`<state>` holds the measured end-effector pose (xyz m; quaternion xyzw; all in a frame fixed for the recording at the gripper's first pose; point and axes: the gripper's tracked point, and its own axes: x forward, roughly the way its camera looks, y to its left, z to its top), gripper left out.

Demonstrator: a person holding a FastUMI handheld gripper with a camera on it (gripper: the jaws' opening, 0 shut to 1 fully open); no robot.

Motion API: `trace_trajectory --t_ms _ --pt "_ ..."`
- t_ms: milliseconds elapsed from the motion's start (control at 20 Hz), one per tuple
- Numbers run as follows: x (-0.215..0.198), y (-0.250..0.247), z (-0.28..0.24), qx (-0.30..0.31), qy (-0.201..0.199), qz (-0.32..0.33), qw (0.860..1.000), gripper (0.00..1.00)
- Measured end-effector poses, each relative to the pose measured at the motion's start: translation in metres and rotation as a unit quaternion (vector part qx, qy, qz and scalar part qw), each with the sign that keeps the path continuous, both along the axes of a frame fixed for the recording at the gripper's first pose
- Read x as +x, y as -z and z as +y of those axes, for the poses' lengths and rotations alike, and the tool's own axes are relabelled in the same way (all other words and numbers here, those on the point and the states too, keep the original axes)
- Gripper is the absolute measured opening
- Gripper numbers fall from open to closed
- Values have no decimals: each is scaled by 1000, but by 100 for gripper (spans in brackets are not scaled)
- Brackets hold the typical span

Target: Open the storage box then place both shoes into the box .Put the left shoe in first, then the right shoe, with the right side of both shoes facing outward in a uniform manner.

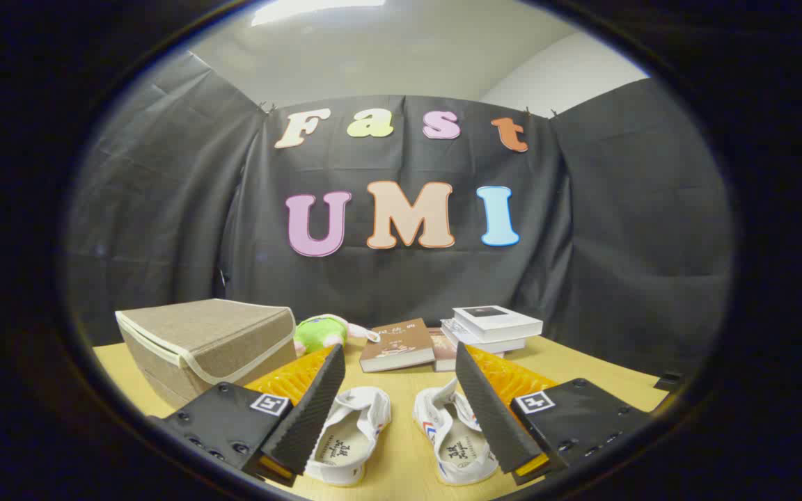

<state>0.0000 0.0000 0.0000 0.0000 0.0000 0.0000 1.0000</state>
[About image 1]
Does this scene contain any white canvas shoe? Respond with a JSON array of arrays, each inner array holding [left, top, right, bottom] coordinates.
[[304, 386, 392, 486], [413, 379, 499, 486]]

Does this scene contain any white book with dark photo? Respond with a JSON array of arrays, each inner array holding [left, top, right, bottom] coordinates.
[[452, 305, 543, 342]]

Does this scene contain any black backdrop cloth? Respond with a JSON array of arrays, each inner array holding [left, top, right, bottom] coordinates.
[[67, 52, 732, 376]]

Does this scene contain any beige fabric storage box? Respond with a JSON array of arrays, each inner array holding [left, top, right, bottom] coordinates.
[[116, 299, 297, 410]]

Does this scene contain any brown book under stack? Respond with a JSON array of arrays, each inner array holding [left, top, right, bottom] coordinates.
[[429, 327, 459, 372]]

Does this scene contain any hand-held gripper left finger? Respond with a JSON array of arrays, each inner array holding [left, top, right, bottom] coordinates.
[[147, 343, 346, 488]]

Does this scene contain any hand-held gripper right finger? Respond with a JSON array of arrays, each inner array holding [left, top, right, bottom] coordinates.
[[455, 342, 652, 486]]

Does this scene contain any plain white book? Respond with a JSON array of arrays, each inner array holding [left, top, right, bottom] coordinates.
[[441, 319, 527, 354]]

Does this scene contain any green plush toy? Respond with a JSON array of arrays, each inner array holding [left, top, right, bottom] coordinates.
[[293, 314, 381, 357]]

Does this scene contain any brown illustrated book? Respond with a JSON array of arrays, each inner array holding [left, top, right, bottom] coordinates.
[[359, 318, 437, 374]]

